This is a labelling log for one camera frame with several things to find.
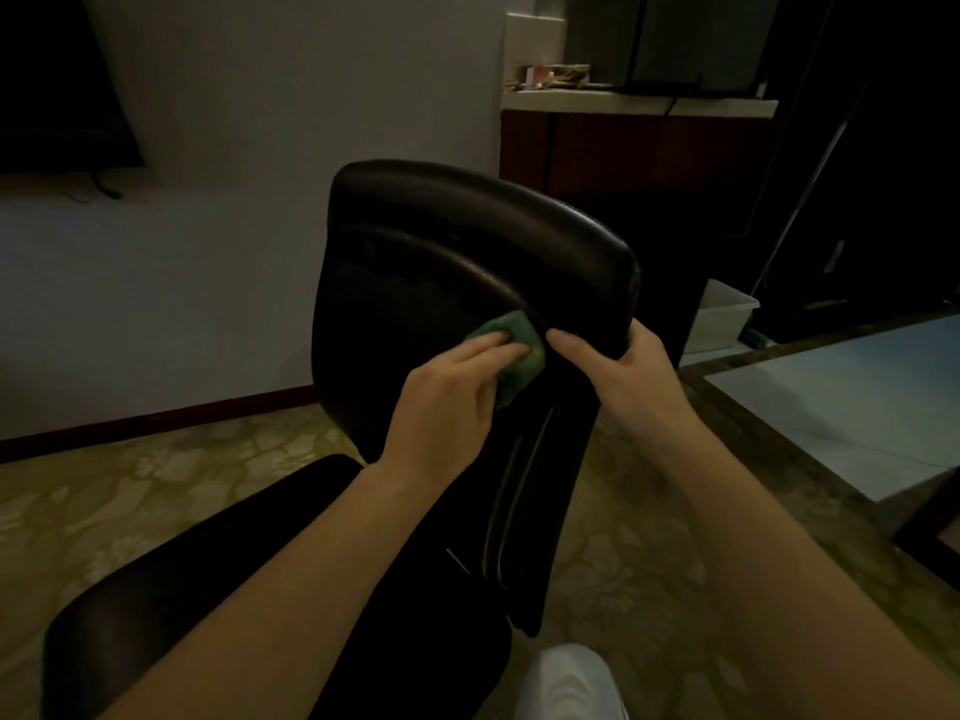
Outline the dark framed panel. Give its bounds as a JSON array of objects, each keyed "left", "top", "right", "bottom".
[{"left": 892, "top": 468, "right": 960, "bottom": 593}]

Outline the dark cabinet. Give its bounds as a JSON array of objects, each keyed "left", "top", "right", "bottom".
[{"left": 500, "top": 89, "right": 780, "bottom": 368}]

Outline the black wall television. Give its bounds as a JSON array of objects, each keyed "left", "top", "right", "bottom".
[{"left": 0, "top": 0, "right": 146, "bottom": 173}]

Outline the dark red baseboard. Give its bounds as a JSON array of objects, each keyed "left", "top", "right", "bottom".
[{"left": 0, "top": 383, "right": 320, "bottom": 464}]

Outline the person's right forearm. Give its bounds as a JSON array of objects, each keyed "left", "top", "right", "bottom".
[{"left": 637, "top": 419, "right": 960, "bottom": 720}]

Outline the white plastic bin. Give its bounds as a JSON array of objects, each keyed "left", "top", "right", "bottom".
[{"left": 686, "top": 279, "right": 761, "bottom": 356}]

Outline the person's left hand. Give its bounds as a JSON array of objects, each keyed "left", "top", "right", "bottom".
[{"left": 374, "top": 330, "right": 532, "bottom": 488}]

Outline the green cleaning cloth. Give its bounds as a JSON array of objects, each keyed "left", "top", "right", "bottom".
[{"left": 463, "top": 310, "right": 547, "bottom": 412}]

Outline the white upright board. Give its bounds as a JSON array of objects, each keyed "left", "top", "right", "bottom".
[{"left": 503, "top": 12, "right": 569, "bottom": 91}]

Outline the black dangling television cable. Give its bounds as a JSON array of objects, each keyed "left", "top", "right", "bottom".
[{"left": 63, "top": 170, "right": 125, "bottom": 203}]

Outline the person's right hand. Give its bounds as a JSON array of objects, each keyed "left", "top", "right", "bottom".
[{"left": 545, "top": 318, "right": 703, "bottom": 458}]

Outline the dark wooden wardrobe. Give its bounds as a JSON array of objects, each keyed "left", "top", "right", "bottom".
[{"left": 742, "top": 0, "right": 960, "bottom": 346}]

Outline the black countertop appliance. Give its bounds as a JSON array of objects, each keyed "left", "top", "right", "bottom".
[{"left": 562, "top": 0, "right": 785, "bottom": 98}]

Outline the long metal mop handle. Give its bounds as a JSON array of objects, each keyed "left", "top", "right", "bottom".
[{"left": 749, "top": 89, "right": 868, "bottom": 301}]

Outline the pile of small packets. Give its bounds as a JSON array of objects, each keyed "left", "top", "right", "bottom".
[{"left": 509, "top": 63, "right": 594, "bottom": 92}]

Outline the person's left forearm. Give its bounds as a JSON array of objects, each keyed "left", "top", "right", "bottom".
[{"left": 97, "top": 464, "right": 444, "bottom": 720}]

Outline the black leather chair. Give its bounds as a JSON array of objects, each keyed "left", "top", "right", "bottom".
[{"left": 41, "top": 158, "right": 643, "bottom": 720}]

